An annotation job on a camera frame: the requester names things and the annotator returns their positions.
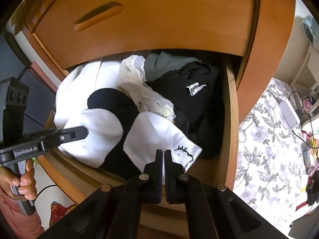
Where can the cream cloth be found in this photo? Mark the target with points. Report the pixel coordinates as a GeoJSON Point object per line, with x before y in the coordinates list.
{"type": "Point", "coordinates": [132, 81]}

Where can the wooden drawer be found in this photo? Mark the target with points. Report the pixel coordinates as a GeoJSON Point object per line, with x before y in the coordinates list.
{"type": "Point", "coordinates": [78, 181]}
{"type": "Point", "coordinates": [75, 31]}

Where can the black lace underwear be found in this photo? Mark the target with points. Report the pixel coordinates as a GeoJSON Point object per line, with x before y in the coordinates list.
{"type": "Point", "coordinates": [196, 90]}

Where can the white black-trimmed shirt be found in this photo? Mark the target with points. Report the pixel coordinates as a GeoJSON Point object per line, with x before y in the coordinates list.
{"type": "Point", "coordinates": [122, 141]}

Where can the white garment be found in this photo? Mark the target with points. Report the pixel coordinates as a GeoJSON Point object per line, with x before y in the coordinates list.
{"type": "Point", "coordinates": [75, 89]}

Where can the lower wooden drawer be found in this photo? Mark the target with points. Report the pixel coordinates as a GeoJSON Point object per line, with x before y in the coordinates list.
{"type": "Point", "coordinates": [78, 181]}

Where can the grey garment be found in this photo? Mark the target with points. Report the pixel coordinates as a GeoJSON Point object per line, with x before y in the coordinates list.
{"type": "Point", "coordinates": [159, 63]}

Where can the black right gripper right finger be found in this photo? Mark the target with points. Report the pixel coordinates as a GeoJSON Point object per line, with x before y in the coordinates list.
{"type": "Point", "coordinates": [213, 212]}

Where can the upper wooden drawer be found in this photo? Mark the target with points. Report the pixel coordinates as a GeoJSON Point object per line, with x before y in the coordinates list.
{"type": "Point", "coordinates": [75, 31]}

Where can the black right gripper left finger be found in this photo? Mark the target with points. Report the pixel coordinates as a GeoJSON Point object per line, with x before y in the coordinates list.
{"type": "Point", "coordinates": [113, 212]}

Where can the floral bed sheet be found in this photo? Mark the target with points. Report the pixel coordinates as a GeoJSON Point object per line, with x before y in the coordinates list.
{"type": "Point", "coordinates": [271, 176]}

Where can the wooden nightstand cabinet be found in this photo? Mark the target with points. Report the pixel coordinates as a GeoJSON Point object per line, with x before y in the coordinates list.
{"type": "Point", "coordinates": [271, 24]}

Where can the person's left hand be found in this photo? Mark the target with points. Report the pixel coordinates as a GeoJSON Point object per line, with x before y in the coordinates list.
{"type": "Point", "coordinates": [26, 183]}

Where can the red floral quilt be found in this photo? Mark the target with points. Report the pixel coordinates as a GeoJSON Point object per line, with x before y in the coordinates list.
{"type": "Point", "coordinates": [58, 211]}

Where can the white lattice storage rack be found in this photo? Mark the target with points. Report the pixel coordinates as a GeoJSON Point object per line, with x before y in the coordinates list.
{"type": "Point", "coordinates": [305, 84]}

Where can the pile of small accessories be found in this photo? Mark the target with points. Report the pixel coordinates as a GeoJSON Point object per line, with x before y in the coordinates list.
{"type": "Point", "coordinates": [310, 158]}

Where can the white power adapter box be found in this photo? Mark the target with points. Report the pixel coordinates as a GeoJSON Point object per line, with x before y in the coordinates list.
{"type": "Point", "coordinates": [289, 114]}

